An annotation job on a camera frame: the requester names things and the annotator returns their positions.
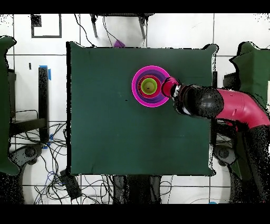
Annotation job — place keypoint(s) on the green cloth covered table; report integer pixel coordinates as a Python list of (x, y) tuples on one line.
[(4, 105), (253, 67)]

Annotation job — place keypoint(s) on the black square frame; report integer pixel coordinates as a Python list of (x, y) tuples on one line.
[(46, 37)]

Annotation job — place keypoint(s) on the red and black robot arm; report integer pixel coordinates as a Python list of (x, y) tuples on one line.
[(238, 105)]

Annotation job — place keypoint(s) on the black metal stand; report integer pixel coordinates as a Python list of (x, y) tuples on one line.
[(230, 80), (43, 95)]

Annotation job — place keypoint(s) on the black camera tripod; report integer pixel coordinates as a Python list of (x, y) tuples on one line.
[(94, 27)]

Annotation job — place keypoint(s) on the purple bowl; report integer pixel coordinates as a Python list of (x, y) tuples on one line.
[(147, 99)]

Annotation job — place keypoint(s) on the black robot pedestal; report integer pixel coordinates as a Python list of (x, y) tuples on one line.
[(137, 190)]

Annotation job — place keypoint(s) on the black power brick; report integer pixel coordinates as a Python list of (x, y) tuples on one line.
[(70, 186)]

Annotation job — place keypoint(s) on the dark grey pedestal leg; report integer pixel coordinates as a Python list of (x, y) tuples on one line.
[(223, 153), (29, 152)]

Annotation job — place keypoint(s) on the small pinkish red bowl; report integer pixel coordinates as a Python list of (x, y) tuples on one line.
[(159, 83)]

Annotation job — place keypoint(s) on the large pink bowl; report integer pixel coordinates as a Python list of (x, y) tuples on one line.
[(147, 105)]

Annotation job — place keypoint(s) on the small purple object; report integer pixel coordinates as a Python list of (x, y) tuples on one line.
[(118, 44)]

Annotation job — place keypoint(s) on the green cup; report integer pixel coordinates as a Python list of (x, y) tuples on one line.
[(148, 86)]

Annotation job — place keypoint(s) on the dark green tablecloth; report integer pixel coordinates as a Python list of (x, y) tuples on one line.
[(105, 126)]

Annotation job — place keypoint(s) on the pinkish red cup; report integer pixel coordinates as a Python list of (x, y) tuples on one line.
[(167, 87)]

